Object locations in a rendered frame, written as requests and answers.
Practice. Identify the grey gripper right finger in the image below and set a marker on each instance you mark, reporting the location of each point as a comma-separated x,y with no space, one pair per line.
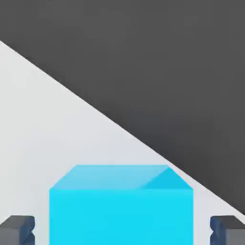
229,232

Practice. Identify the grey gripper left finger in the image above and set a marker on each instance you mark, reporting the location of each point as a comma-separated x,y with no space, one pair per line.
13,231

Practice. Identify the small cyan cube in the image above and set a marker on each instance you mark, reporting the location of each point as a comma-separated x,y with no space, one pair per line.
121,210

